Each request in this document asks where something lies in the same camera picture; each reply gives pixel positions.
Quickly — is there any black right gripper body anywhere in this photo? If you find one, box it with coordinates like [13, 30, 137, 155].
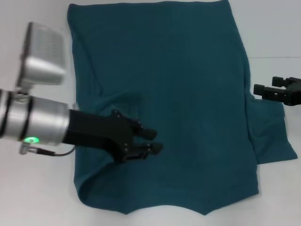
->
[283, 77, 301, 107]

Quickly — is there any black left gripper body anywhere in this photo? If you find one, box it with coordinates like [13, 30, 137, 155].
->
[62, 109, 140, 165]

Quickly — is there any blue t-shirt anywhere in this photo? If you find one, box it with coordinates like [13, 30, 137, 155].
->
[66, 0, 298, 210]

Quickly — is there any left arm cable with plug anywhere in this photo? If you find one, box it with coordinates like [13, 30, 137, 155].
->
[19, 143, 76, 157]

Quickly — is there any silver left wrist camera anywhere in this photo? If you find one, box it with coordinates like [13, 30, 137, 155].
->
[15, 22, 68, 90]

